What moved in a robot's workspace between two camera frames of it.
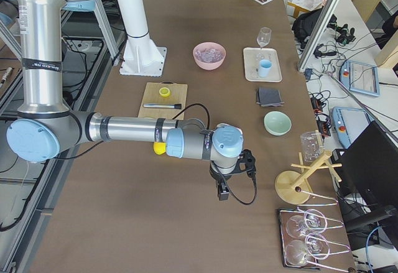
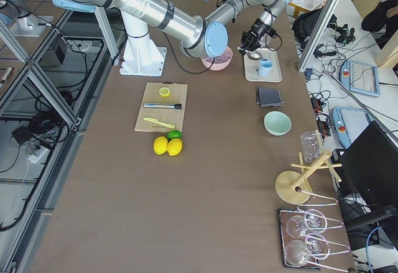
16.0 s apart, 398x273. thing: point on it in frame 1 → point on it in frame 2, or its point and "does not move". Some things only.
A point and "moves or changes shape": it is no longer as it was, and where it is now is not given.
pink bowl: [209, 55] moves or changes shape
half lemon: [164, 91] does not move
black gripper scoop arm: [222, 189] → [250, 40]
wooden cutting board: [178, 95] does not move
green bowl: [277, 123] does not move
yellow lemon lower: [159, 148] does not move
